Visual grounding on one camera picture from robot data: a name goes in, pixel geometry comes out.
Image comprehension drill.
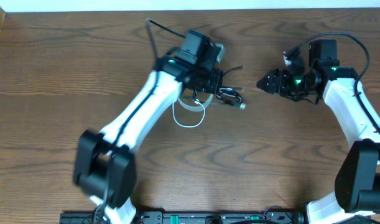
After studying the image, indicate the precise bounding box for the black USB cable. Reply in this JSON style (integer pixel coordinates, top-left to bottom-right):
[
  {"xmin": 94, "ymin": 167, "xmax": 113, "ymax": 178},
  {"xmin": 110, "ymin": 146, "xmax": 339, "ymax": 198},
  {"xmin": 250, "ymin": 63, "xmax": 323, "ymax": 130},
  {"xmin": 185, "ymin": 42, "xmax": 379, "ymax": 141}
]
[{"xmin": 214, "ymin": 65, "xmax": 247, "ymax": 110}]

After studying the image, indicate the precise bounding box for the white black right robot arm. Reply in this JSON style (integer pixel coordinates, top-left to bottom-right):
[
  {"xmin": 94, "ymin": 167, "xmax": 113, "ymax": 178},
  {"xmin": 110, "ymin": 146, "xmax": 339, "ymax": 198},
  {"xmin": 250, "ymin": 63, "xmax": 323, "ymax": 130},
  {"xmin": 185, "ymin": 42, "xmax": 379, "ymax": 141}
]
[{"xmin": 256, "ymin": 33, "xmax": 380, "ymax": 223}]

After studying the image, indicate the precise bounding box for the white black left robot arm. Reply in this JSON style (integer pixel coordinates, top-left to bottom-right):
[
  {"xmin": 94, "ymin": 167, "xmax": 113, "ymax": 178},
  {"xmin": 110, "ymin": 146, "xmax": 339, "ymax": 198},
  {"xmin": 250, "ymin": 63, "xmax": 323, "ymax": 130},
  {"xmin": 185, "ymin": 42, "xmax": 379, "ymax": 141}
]
[{"xmin": 73, "ymin": 30, "xmax": 225, "ymax": 223}]

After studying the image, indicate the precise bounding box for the white USB cable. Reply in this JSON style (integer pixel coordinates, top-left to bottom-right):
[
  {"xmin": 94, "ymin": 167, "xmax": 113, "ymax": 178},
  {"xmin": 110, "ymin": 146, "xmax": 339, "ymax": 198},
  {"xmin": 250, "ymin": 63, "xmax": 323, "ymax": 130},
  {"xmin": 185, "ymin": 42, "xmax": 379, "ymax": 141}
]
[{"xmin": 172, "ymin": 92, "xmax": 214, "ymax": 129}]

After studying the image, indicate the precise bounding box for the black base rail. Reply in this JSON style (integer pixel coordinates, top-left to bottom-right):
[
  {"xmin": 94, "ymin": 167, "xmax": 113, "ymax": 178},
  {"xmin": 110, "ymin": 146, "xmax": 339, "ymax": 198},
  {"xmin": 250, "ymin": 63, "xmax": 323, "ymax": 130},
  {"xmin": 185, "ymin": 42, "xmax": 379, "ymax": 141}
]
[{"xmin": 59, "ymin": 210, "xmax": 305, "ymax": 224}]

